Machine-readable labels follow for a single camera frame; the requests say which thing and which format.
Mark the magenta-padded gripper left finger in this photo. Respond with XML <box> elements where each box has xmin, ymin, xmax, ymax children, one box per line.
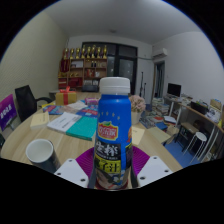
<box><xmin>53</xmin><ymin>147</ymin><xmax>98</xmax><ymax>190</ymax></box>

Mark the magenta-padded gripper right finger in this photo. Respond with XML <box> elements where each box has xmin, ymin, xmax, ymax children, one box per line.
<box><xmin>129</xmin><ymin>145</ymin><xmax>174</xmax><ymax>189</ymax></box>

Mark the blue drink bottle white cap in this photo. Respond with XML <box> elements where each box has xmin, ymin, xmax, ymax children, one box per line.
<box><xmin>93</xmin><ymin>76</ymin><xmax>134</xmax><ymax>191</ymax></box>

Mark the black cup white inside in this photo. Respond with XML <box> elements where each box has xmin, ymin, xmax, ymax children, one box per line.
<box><xmin>25</xmin><ymin>138</ymin><xmax>62</xmax><ymax>174</ymax></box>

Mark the pale yellow book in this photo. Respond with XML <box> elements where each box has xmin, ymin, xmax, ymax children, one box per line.
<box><xmin>131</xmin><ymin>125</ymin><xmax>146</xmax><ymax>147</ymax></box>

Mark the teal book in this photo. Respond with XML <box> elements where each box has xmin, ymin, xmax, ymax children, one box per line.
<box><xmin>65</xmin><ymin>115</ymin><xmax>98</xmax><ymax>142</ymax></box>

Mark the white book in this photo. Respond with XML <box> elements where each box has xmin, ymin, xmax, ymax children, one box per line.
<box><xmin>46</xmin><ymin>111</ymin><xmax>83</xmax><ymax>134</ymax></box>

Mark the white round stool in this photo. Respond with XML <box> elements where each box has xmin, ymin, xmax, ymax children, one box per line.
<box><xmin>184</xmin><ymin>131</ymin><xmax>208</xmax><ymax>158</ymax></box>

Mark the beige book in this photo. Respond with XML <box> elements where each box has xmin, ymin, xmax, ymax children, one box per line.
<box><xmin>29</xmin><ymin>111</ymin><xmax>50</xmax><ymax>130</ymax></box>

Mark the pile of books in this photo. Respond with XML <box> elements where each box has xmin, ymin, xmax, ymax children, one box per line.
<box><xmin>150</xmin><ymin>97</ymin><xmax>172</xmax><ymax>123</ymax></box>

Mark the pink flower bouquet in pot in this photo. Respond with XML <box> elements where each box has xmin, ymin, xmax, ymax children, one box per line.
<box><xmin>129</xmin><ymin>94</ymin><xmax>147</xmax><ymax>126</ymax></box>

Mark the yellow gift box red ribbon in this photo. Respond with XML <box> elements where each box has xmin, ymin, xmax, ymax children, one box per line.
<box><xmin>54</xmin><ymin>86</ymin><xmax>78</xmax><ymax>106</ymax></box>

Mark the cluttered wooden side desk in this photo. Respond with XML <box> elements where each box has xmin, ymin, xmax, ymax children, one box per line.
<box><xmin>164</xmin><ymin>94</ymin><xmax>224</xmax><ymax>158</ymax></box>

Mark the black computer monitor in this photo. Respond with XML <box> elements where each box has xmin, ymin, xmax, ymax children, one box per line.
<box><xmin>167</xmin><ymin>82</ymin><xmax>182</xmax><ymax>98</ymax></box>

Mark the black office chair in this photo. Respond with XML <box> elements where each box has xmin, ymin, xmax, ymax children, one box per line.
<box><xmin>14</xmin><ymin>84</ymin><xmax>54</xmax><ymax>123</ymax></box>

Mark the purple sign board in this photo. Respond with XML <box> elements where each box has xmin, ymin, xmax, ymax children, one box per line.
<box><xmin>0</xmin><ymin>93</ymin><xmax>18</xmax><ymax>132</ymax></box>

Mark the wooden shelf unit with trophies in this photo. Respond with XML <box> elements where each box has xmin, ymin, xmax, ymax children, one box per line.
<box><xmin>57</xmin><ymin>44</ymin><xmax>109</xmax><ymax>92</ymax></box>

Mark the dark framed glass door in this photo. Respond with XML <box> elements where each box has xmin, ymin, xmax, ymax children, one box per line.
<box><xmin>81</xmin><ymin>41</ymin><xmax>138</xmax><ymax>96</ymax></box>

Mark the white wall air conditioner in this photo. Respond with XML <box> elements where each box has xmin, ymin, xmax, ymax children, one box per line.
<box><xmin>152</xmin><ymin>47</ymin><xmax>169</xmax><ymax>59</ymax></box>

